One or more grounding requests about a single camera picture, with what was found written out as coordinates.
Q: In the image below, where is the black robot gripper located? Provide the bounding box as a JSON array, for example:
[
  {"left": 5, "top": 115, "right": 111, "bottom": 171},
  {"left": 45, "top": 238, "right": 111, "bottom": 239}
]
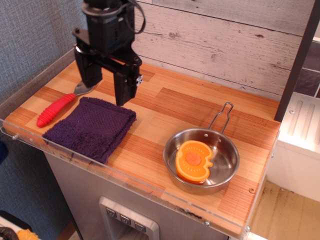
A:
[{"left": 72, "top": 0, "right": 143, "bottom": 106}]

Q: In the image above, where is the orange plastic toy half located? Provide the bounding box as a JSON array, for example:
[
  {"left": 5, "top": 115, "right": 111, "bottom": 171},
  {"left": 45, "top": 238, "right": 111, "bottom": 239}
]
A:
[{"left": 175, "top": 140, "right": 214, "bottom": 185}]

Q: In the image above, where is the stainless steel pot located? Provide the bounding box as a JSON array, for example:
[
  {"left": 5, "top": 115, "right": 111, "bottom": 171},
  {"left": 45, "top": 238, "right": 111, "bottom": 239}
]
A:
[{"left": 163, "top": 101, "right": 240, "bottom": 196}]

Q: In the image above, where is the purple folded towel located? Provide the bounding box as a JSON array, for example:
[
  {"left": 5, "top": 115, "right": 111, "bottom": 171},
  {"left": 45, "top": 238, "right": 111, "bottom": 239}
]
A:
[{"left": 42, "top": 97, "right": 137, "bottom": 164}]

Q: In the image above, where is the clear acrylic edge guard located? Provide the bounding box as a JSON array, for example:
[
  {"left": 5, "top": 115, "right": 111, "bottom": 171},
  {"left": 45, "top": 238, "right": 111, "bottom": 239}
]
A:
[{"left": 2, "top": 113, "right": 280, "bottom": 239}]

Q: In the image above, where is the grey toy dispenser panel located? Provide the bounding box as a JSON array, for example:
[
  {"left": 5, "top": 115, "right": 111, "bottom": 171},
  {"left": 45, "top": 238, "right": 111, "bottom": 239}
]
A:
[{"left": 99, "top": 196, "right": 160, "bottom": 240}]

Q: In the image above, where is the yellow toy at corner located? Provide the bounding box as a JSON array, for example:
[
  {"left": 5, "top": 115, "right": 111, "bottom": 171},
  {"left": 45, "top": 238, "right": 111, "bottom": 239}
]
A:
[{"left": 16, "top": 229, "right": 39, "bottom": 240}]

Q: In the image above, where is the white toy sink unit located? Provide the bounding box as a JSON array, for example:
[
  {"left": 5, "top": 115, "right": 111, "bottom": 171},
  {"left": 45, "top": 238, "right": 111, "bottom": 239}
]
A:
[{"left": 266, "top": 92, "right": 320, "bottom": 201}]

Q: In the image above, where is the red handled metal spoon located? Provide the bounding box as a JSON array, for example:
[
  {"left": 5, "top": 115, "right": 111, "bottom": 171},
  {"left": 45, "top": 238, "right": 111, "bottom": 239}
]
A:
[{"left": 36, "top": 81, "right": 99, "bottom": 128}]

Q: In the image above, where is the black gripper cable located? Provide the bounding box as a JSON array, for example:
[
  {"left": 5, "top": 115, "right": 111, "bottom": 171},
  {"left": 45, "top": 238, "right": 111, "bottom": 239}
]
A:
[{"left": 124, "top": 0, "right": 147, "bottom": 35}]

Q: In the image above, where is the dark grey right post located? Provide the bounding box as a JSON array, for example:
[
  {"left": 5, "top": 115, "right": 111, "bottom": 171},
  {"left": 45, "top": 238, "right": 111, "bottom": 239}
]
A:
[{"left": 274, "top": 0, "right": 320, "bottom": 122}]

